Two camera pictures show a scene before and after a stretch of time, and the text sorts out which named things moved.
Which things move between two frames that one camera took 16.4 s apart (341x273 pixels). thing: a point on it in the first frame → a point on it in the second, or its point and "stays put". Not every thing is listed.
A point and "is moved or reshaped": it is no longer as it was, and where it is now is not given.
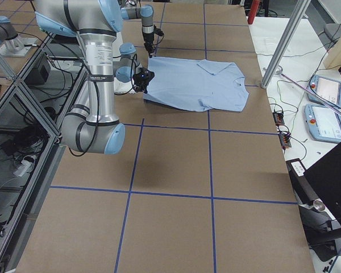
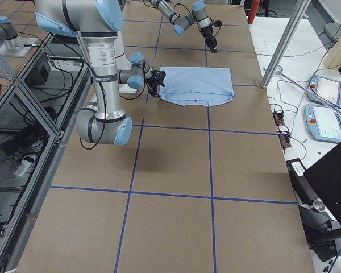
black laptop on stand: (323, 192) stays put
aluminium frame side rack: (24, 148) stays put
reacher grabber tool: (279, 70) stays put
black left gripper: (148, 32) → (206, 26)
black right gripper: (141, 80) → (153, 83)
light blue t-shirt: (203, 85) is moved or reshaped
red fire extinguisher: (254, 4) stays put
